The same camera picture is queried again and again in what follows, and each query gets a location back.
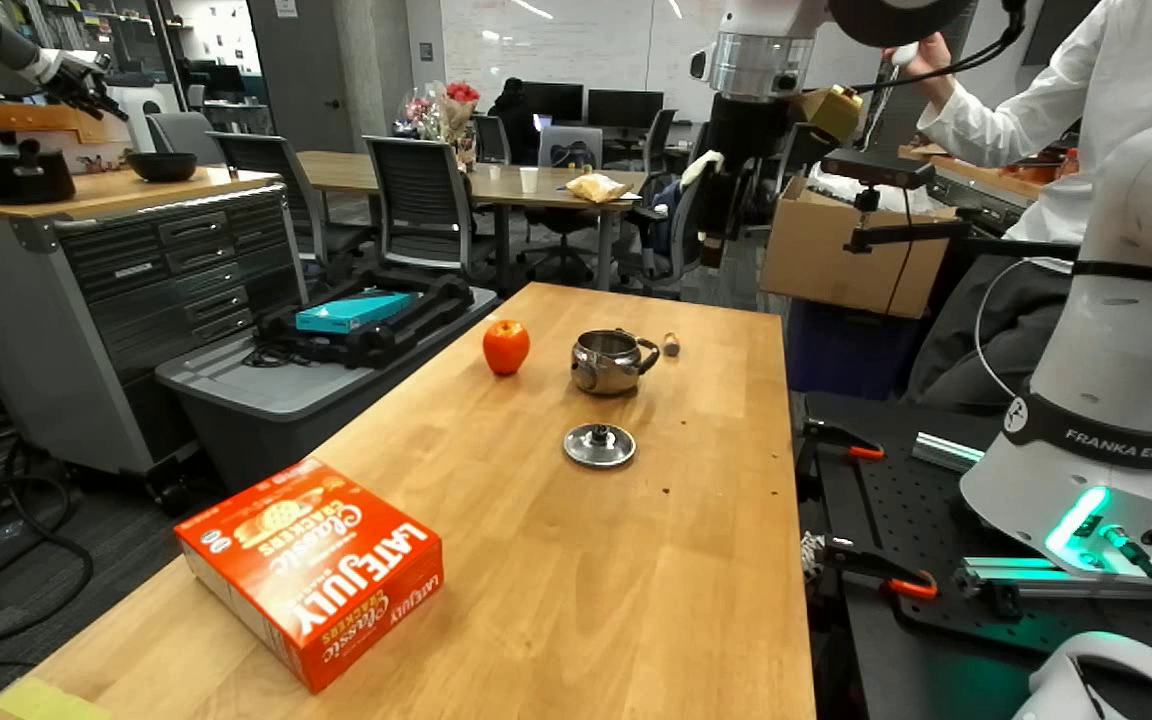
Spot black computer monitor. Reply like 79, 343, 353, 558
586, 85, 669, 135

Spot cardboard box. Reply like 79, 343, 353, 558
760, 178, 959, 323

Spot grey storage bin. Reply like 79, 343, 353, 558
154, 280, 506, 491

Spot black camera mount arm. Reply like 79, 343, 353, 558
844, 182, 1089, 265

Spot teal plastic case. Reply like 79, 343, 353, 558
288, 288, 424, 340

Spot black floor cables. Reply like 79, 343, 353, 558
0, 436, 104, 651

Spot round steel kettle lid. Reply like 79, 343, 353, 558
560, 418, 640, 470

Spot black stereo camera bar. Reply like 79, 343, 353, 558
822, 145, 945, 189

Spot white VR controller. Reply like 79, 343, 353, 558
1008, 626, 1152, 720

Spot grey door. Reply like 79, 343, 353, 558
244, 0, 356, 157

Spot black clamp orange handle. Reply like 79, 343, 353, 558
800, 528, 945, 608
796, 410, 891, 470

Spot black office chair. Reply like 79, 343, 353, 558
626, 141, 711, 290

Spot yellow bag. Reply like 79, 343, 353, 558
566, 168, 632, 209

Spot grey mesh office chair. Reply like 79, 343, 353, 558
359, 131, 480, 280

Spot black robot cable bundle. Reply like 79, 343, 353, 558
852, 0, 1029, 100

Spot wooden office table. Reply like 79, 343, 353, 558
291, 145, 655, 290

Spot small steel kettle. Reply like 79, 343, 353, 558
570, 323, 666, 400

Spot yellow tape patch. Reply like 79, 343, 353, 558
0, 672, 115, 720

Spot orange toy fruit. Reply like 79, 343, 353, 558
480, 316, 535, 378

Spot person in white shirt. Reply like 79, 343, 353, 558
895, 0, 1147, 416

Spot white cloth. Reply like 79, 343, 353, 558
676, 145, 729, 198

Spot orange cracker box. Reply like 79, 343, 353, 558
174, 459, 448, 697

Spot black cooking pot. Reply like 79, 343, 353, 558
0, 131, 79, 209

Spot long aluminium rail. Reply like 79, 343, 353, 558
957, 549, 1152, 608

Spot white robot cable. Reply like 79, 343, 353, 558
969, 251, 1081, 410

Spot flower bouquet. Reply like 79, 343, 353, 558
401, 74, 489, 172

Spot dark office chair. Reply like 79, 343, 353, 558
207, 127, 335, 272

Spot grey drawer cabinet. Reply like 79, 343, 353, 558
0, 168, 317, 479

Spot black bowl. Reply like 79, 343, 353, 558
125, 148, 205, 189

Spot blue bin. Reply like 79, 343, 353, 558
786, 298, 930, 404

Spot orange wooden board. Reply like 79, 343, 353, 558
0, 100, 129, 157

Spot short aluminium rail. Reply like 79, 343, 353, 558
909, 423, 995, 477

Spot yellow-green wrist camera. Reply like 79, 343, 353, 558
796, 85, 868, 152

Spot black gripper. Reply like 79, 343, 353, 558
695, 91, 800, 272

